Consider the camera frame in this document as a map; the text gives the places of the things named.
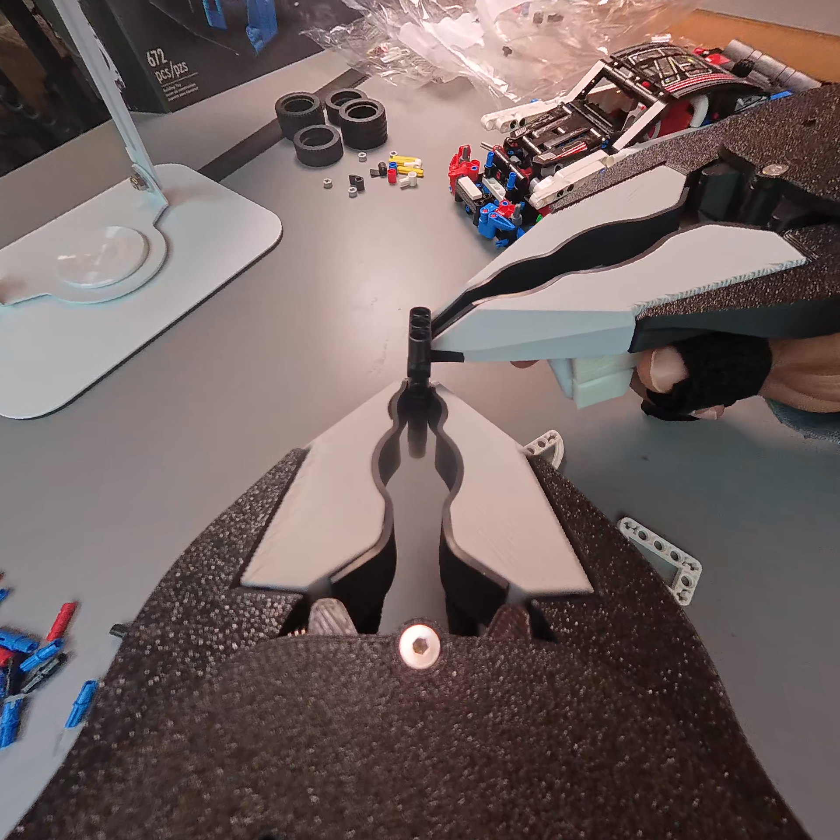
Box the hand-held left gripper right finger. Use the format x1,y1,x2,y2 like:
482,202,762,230
430,384,597,635

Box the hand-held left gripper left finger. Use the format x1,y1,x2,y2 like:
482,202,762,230
240,379,411,635

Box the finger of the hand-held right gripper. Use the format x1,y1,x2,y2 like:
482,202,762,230
433,164,689,336
430,223,809,365

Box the white curved panel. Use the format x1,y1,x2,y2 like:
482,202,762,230
523,430,564,467
617,517,703,605

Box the black toy brick assembly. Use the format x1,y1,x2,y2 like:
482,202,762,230
402,305,437,458

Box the person's right forearm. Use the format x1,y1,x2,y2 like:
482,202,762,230
768,400,840,447

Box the grey desk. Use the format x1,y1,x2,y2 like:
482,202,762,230
0,49,840,840

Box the person's right hand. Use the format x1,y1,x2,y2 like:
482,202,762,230
630,335,840,422

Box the toy brick car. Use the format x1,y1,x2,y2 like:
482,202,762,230
448,41,824,249

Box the clear plastic bags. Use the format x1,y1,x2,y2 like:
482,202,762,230
315,0,697,99

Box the book stand with white base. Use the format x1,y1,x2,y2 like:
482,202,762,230
0,0,284,421

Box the pile of coloured pins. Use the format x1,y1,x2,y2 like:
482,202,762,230
0,571,127,749

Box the black toy set box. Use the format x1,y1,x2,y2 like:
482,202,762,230
92,0,368,116

